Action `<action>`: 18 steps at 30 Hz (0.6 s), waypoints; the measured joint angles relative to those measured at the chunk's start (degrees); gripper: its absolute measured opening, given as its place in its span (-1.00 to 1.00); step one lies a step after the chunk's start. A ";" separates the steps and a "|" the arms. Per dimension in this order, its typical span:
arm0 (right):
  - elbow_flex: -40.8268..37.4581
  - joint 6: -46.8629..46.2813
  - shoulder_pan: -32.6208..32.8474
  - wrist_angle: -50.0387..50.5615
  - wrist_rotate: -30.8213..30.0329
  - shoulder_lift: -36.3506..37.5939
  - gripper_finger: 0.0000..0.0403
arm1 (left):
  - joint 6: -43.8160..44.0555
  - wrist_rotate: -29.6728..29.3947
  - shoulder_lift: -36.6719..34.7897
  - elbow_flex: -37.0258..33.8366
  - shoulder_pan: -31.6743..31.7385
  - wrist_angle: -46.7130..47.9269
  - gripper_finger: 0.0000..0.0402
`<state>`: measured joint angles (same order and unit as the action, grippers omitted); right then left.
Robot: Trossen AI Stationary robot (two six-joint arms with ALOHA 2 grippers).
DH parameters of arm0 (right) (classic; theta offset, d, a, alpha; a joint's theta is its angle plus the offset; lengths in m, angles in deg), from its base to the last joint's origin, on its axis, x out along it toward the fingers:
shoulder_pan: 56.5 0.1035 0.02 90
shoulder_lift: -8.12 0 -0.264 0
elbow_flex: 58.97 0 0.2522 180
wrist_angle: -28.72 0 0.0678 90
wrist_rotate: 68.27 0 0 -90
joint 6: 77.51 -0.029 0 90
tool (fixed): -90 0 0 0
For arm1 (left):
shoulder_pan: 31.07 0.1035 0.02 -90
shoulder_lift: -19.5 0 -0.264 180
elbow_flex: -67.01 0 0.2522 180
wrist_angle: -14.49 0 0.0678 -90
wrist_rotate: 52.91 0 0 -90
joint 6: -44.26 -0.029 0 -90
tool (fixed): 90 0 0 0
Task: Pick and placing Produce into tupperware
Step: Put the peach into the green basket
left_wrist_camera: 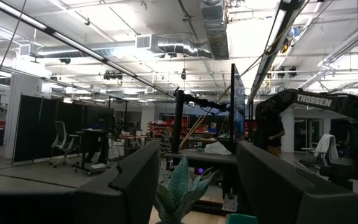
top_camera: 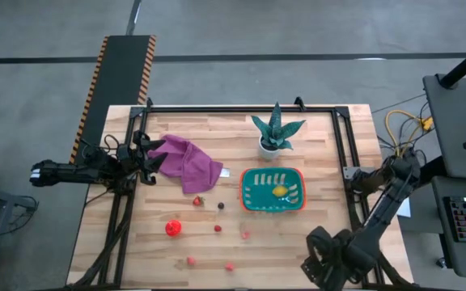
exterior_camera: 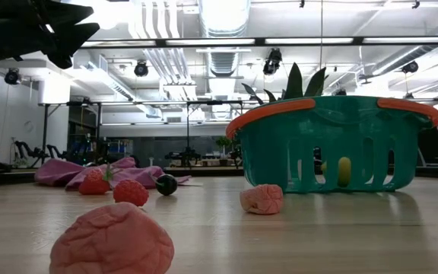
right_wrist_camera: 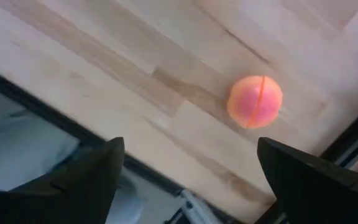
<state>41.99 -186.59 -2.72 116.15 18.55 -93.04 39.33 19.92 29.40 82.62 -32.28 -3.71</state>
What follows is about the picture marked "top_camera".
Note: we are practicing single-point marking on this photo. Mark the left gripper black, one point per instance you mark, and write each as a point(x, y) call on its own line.
point(130, 157)

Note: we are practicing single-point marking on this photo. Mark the teal basket orange rim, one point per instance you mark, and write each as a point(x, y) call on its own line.
point(263, 190)

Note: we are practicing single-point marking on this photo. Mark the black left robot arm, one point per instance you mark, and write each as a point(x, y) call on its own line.
point(67, 173)

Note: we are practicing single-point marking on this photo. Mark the grey desk with keyboard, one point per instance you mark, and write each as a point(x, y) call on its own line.
point(443, 254)

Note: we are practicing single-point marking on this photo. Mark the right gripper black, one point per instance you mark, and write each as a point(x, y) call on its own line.
point(326, 258)

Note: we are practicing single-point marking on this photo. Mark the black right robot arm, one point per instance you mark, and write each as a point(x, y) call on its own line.
point(378, 218)

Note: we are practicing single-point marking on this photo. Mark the toy strawberry green leaves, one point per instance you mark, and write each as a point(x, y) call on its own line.
point(197, 200)

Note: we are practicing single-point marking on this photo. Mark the yellow toy lemon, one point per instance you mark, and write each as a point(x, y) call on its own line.
point(280, 191)

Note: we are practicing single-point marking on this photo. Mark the black aluminium table frame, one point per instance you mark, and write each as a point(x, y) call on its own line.
point(237, 109)

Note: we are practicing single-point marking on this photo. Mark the white paper card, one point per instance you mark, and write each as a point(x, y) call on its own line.
point(225, 173)

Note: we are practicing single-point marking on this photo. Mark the white plant pot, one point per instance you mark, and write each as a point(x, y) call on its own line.
point(267, 155)

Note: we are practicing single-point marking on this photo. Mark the purple cloth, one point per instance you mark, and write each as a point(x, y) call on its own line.
point(192, 165)

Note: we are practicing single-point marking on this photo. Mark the white paper sheet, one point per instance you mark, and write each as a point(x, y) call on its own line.
point(406, 208)

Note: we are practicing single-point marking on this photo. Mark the black pole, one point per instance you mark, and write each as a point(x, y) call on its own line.
point(463, 64)

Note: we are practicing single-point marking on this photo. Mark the small red toy strawberry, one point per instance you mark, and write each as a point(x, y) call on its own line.
point(217, 228)

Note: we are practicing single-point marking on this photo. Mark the black hazard striped ramp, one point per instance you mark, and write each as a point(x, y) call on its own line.
point(119, 68)

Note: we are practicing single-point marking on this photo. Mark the red toy apple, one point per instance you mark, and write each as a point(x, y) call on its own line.
point(173, 228)

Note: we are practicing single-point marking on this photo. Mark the green snake plant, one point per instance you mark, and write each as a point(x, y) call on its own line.
point(275, 129)

